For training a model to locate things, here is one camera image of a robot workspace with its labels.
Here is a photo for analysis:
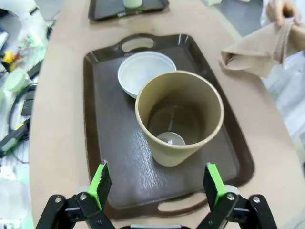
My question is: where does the pale green tape roll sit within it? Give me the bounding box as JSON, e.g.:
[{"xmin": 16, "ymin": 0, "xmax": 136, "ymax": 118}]
[{"xmin": 4, "ymin": 68, "xmax": 30, "ymax": 93}]

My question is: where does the beige cloth mat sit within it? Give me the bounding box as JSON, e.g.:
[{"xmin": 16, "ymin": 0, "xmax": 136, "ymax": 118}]
[{"xmin": 219, "ymin": 20, "xmax": 301, "ymax": 78}]

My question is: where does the pale white-blue bowl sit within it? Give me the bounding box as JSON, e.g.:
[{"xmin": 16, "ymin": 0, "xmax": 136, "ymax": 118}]
[{"xmin": 117, "ymin": 51, "xmax": 177, "ymax": 99}]

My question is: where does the person's white jacket torso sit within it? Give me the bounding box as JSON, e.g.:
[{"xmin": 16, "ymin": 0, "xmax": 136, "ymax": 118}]
[{"xmin": 262, "ymin": 47, "xmax": 305, "ymax": 156}]

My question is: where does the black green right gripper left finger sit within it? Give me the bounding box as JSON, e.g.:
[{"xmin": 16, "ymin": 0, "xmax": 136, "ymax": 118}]
[{"xmin": 35, "ymin": 161, "xmax": 112, "ymax": 229}]

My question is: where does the person's right hand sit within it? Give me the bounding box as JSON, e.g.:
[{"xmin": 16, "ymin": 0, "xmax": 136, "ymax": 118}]
[{"xmin": 266, "ymin": 0, "xmax": 301, "ymax": 27}]

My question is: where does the green black hand tool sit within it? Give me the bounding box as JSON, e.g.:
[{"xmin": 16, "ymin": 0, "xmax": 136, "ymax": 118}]
[{"xmin": 0, "ymin": 119, "xmax": 31, "ymax": 154}]

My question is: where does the tall pale green cup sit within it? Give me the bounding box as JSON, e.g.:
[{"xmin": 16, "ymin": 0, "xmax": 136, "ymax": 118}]
[{"xmin": 122, "ymin": 0, "xmax": 143, "ymax": 9}]

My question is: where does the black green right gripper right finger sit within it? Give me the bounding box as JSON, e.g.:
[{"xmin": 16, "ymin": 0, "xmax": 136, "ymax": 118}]
[{"xmin": 195, "ymin": 163, "xmax": 278, "ymax": 229}]

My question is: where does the dark brown tray with handles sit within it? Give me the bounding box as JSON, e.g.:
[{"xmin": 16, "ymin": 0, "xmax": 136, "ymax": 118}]
[
  {"xmin": 82, "ymin": 33, "xmax": 255, "ymax": 213},
  {"xmin": 88, "ymin": 0, "xmax": 170, "ymax": 22}
]

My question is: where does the tall tan cup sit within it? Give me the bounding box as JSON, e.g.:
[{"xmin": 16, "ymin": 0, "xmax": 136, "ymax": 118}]
[{"xmin": 135, "ymin": 70, "xmax": 225, "ymax": 167}]

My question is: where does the black cable bundle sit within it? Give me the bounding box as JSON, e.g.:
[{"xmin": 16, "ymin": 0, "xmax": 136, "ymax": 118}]
[{"xmin": 6, "ymin": 84, "xmax": 37, "ymax": 131}]

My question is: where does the yellow black tool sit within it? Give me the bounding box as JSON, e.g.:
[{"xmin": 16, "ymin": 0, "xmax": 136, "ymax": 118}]
[{"xmin": 1, "ymin": 50, "xmax": 15, "ymax": 64}]

